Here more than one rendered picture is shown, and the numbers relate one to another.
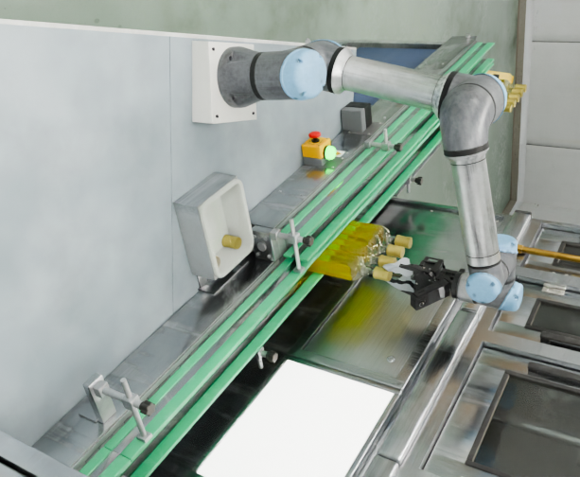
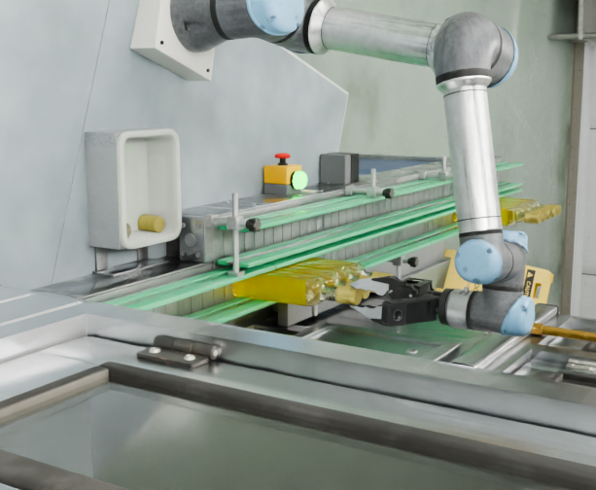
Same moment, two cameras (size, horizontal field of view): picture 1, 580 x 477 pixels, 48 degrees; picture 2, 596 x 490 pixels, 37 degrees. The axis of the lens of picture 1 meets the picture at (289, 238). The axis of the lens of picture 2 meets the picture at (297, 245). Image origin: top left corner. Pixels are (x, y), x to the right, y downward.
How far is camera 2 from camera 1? 69 cm
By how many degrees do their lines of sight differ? 22
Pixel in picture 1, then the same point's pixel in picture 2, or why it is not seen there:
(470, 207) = (465, 148)
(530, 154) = not seen: hidden behind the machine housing
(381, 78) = (369, 22)
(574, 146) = not seen: outside the picture
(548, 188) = not seen: outside the picture
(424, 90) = (418, 33)
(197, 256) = (101, 213)
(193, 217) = (107, 150)
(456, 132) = (451, 49)
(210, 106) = (156, 27)
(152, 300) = (27, 246)
